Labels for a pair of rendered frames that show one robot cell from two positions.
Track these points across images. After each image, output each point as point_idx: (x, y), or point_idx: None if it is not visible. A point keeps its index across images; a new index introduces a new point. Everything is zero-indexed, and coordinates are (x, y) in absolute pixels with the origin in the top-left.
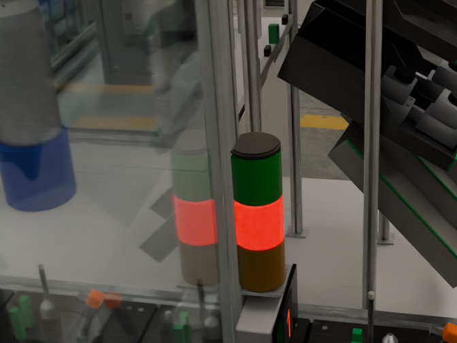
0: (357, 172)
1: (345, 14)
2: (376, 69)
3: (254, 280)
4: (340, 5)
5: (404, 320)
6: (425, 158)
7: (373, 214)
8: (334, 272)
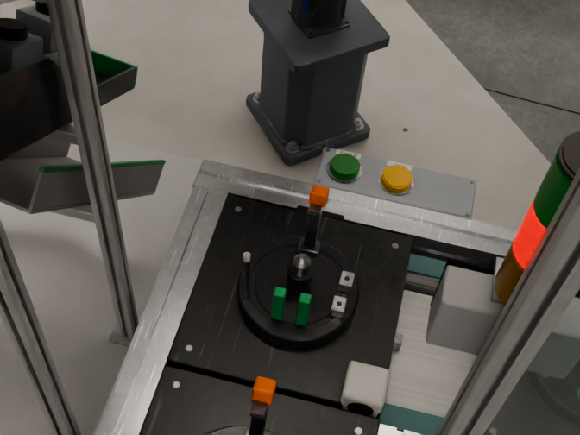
0: (63, 192)
1: None
2: (85, 37)
3: None
4: None
5: (178, 261)
6: (116, 97)
7: (116, 210)
8: None
